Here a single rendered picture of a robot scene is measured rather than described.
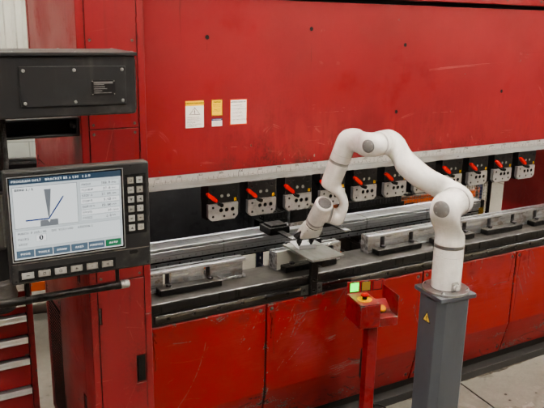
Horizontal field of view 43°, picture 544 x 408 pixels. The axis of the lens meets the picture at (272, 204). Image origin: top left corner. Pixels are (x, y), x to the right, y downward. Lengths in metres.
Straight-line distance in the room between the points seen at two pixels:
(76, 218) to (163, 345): 1.00
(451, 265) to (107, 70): 1.51
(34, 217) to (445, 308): 1.60
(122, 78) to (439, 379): 1.74
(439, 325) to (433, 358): 0.15
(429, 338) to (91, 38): 1.76
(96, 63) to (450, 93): 2.13
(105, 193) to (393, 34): 1.80
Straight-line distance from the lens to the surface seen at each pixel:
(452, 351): 2.95
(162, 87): 2.88
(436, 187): 2.83
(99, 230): 2.27
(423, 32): 3.62
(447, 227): 2.74
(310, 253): 3.21
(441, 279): 2.84
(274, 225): 3.52
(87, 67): 2.20
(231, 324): 3.18
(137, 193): 2.28
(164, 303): 2.99
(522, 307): 4.50
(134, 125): 2.64
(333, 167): 2.97
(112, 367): 2.91
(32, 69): 2.17
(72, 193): 2.22
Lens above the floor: 2.04
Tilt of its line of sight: 15 degrees down
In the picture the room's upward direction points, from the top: 1 degrees clockwise
